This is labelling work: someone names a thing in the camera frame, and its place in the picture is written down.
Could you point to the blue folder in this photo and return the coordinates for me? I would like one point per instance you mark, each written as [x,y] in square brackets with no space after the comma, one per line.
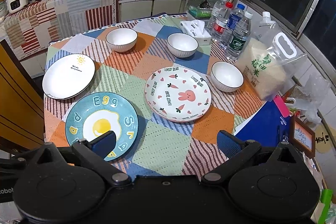
[269,125]

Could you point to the blue egg plate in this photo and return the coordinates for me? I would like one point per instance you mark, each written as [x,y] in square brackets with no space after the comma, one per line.
[100,112]

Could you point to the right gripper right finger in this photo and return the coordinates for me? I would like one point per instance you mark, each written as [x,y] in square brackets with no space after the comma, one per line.
[239,154]

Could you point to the white rice cooker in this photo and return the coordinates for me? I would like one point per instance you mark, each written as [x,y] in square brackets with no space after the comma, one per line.
[14,6]

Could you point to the tissue pack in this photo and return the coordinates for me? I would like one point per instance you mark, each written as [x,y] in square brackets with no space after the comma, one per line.
[196,29]

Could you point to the wooden picture frame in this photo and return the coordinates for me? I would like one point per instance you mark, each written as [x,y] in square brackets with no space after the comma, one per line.
[302,137]

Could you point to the rabbit carrot plate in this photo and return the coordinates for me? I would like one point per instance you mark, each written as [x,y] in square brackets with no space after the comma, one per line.
[178,94]

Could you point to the white sun plate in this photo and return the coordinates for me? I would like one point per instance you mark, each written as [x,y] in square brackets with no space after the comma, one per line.
[68,76]

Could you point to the clear water bottle white cap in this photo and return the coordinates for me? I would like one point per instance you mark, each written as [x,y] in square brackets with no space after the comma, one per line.
[214,14]

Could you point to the patchwork tablecloth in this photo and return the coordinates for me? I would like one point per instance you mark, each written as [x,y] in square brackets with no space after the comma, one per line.
[161,146]

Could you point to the blue label water bottle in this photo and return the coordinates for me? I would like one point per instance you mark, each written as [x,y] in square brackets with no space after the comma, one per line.
[235,15]

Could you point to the green label water bottle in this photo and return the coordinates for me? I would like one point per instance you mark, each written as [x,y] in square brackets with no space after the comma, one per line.
[239,37]

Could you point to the yellow wooden door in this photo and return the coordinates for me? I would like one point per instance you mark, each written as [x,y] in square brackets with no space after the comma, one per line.
[22,111]

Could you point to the green basket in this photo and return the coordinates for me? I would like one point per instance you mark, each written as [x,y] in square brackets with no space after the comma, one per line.
[202,11]

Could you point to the red label water bottle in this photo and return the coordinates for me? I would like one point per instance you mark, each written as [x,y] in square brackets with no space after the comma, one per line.
[221,21]

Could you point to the white bowl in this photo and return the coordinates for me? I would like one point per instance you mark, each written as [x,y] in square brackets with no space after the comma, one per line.
[122,39]
[182,45]
[226,77]

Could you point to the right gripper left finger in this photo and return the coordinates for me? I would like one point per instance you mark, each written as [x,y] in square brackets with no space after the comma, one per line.
[92,154]

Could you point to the striped counter cloth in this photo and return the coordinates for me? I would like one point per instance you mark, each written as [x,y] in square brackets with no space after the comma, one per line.
[30,30]

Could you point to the rice bag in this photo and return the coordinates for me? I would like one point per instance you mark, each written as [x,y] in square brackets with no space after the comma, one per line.
[269,59]

